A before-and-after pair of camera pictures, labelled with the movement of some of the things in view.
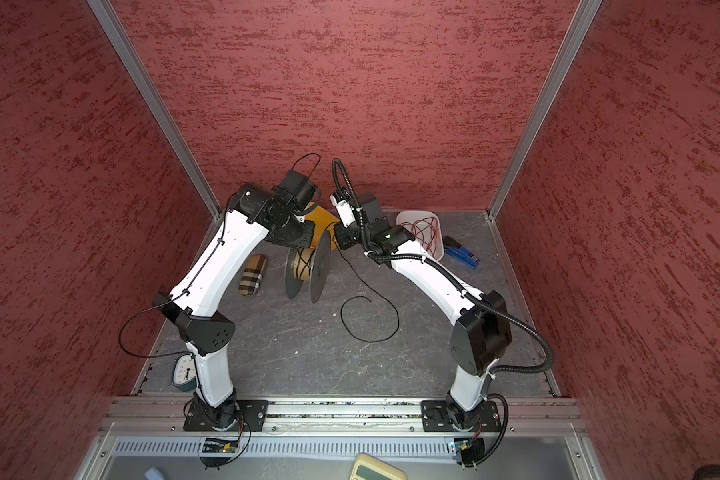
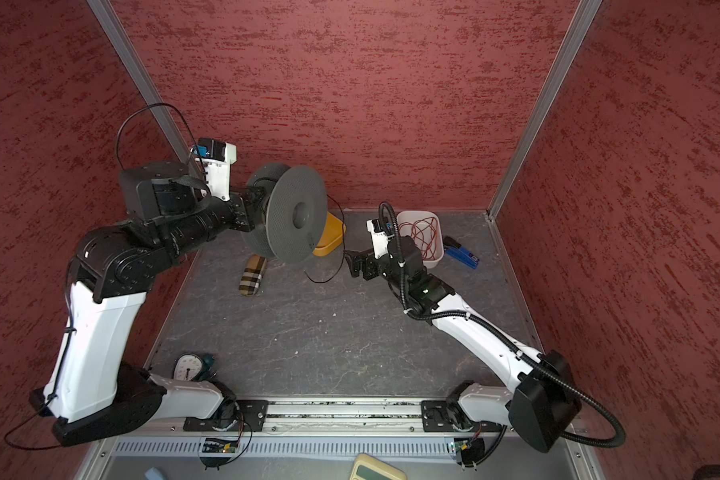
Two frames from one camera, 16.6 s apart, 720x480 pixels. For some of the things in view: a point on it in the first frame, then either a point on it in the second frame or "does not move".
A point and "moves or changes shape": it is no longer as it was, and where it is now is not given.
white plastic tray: x=424 y=227 does not move
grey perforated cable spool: x=308 y=264 moves or changes shape
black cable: x=367 y=297 moves or changes shape
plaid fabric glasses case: x=251 y=278 does not move
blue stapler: x=454 y=248 does not move
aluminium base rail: x=538 y=427 does not move
